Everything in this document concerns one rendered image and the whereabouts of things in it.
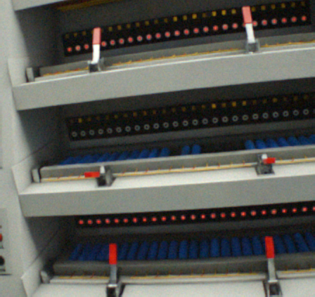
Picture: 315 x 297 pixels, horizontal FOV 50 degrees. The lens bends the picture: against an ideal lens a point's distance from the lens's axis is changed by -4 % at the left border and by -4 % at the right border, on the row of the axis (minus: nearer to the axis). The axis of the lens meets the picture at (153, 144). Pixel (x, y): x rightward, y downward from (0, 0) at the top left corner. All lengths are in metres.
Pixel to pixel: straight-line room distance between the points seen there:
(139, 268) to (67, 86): 0.35
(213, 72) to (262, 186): 0.20
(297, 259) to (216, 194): 0.19
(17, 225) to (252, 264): 0.42
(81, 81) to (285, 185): 0.38
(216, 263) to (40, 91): 0.44
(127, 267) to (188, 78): 0.36
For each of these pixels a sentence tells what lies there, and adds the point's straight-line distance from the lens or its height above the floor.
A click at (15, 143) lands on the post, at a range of 0.66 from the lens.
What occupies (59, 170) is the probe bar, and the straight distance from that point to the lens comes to 0.66.
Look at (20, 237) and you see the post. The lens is 0.66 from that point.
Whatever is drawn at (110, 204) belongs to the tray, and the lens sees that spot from 0.59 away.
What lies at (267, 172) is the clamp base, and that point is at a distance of 0.57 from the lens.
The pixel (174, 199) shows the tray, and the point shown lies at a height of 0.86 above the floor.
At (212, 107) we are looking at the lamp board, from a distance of 0.72.
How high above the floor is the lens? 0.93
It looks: 3 degrees up
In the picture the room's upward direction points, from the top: 5 degrees counter-clockwise
